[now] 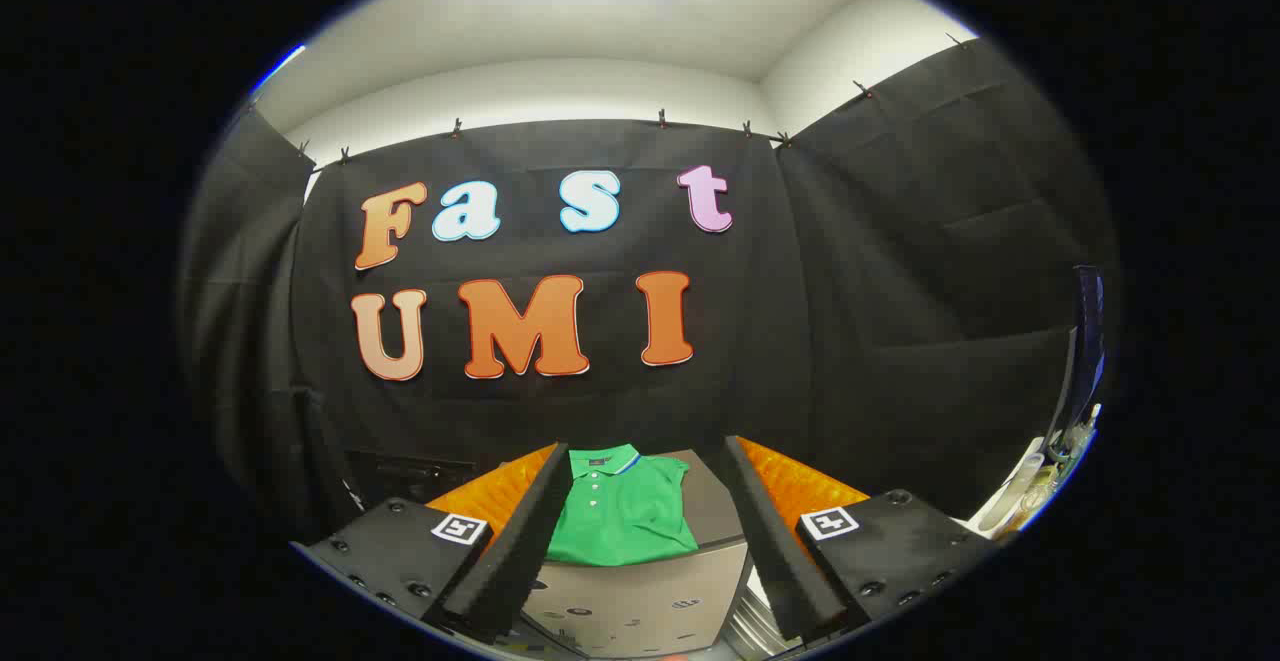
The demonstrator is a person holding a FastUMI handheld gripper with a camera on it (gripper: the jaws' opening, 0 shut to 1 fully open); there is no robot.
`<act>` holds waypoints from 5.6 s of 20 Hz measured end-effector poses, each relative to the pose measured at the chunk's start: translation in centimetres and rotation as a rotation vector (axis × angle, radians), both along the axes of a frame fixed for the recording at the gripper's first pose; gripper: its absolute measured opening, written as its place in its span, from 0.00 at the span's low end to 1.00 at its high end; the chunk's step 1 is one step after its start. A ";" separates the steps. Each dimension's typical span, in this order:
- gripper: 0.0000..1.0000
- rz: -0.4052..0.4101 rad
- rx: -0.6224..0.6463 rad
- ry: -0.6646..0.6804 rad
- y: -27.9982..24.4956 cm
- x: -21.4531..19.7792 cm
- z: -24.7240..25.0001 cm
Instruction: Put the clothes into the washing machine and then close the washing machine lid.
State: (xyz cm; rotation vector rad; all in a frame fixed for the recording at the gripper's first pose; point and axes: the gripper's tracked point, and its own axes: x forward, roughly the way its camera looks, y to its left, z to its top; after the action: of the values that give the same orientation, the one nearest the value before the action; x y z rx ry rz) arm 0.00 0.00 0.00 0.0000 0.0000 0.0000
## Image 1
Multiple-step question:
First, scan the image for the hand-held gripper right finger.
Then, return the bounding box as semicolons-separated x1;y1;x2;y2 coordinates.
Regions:
722;434;1017;644

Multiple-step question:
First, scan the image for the white plastic container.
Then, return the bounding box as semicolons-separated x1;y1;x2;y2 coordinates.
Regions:
975;436;1049;540

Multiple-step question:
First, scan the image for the black backdrop cloth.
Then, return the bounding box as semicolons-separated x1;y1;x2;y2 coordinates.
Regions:
175;36;1119;552

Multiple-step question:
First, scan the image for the green polo shirt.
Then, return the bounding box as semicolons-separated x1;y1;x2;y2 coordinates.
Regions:
545;444;699;568

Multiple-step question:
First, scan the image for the grey metal cabinet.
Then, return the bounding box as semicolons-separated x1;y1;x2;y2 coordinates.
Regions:
520;449;753;660

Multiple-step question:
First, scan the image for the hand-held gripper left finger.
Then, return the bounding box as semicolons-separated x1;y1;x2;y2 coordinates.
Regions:
293;441;573;642

